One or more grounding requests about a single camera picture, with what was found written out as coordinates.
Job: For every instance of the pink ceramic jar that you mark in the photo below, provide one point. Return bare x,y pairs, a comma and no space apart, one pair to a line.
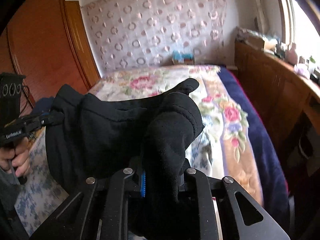
291,56

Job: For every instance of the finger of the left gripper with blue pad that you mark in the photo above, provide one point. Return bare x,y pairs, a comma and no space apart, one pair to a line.
51,119

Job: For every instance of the black t-shirt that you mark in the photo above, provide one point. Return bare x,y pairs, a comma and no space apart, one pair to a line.
98,138

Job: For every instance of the blue tissue box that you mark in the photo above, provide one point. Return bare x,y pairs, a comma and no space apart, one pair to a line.
182,58

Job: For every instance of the circle patterned sheer curtain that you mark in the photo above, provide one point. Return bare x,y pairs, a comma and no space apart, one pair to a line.
126,34

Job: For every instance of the navy folded garment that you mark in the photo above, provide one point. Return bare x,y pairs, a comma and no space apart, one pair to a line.
43,105

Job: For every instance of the pink floral quilt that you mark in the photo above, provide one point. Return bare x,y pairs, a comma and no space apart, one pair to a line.
223,148

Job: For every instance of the blue floral white sheet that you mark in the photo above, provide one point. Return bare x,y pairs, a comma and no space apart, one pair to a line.
41,194

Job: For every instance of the wooden sideboard cabinet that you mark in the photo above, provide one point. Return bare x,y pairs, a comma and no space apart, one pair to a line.
288,106

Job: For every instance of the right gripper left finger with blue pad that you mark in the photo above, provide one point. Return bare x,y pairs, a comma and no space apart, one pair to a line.
98,209

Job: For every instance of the wooden wardrobe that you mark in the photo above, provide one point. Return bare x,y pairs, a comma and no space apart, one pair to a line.
47,42

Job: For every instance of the person's left hand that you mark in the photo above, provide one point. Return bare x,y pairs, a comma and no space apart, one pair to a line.
19,157

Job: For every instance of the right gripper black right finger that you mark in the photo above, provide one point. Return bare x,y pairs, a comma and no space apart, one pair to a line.
223,209

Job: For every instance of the cardboard box on cabinet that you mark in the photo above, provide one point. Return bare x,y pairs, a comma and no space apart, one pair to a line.
262,43

